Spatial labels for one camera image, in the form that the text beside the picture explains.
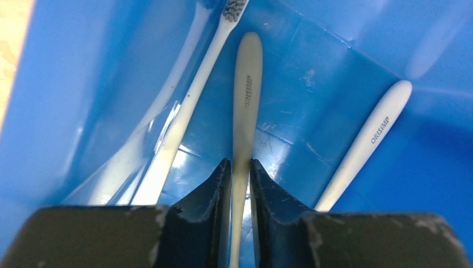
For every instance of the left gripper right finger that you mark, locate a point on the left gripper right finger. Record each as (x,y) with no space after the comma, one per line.
(287,233)

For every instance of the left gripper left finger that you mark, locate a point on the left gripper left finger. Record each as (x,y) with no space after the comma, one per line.
(193,232)

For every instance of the blue divided plastic bin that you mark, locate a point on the blue divided plastic bin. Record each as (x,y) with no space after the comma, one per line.
(97,81)

